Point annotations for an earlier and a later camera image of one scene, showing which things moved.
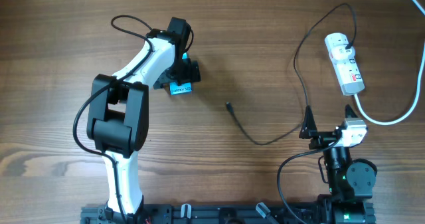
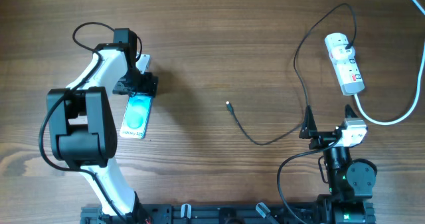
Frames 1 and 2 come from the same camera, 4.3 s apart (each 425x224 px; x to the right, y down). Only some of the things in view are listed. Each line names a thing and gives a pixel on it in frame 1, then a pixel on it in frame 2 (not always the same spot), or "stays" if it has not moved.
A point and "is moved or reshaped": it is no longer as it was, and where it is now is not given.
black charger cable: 296,68 stays
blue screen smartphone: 184,88 is moved or reshaped
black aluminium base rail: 221,213 stays
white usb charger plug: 339,52 stays
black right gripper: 309,130 stays
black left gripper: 191,75 → 149,85
